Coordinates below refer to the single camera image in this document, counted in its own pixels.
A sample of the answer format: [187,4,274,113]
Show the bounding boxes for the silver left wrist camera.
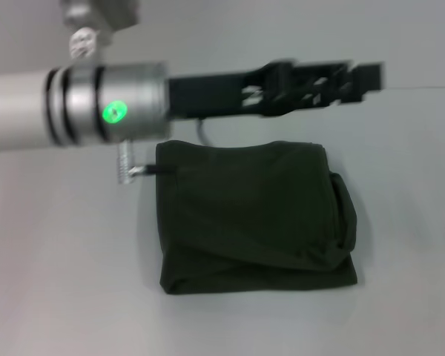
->
[60,0,142,61]

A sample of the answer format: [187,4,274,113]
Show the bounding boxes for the dark green t-shirt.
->
[154,139,359,296]

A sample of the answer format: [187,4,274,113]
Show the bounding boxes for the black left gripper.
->
[165,60,298,120]

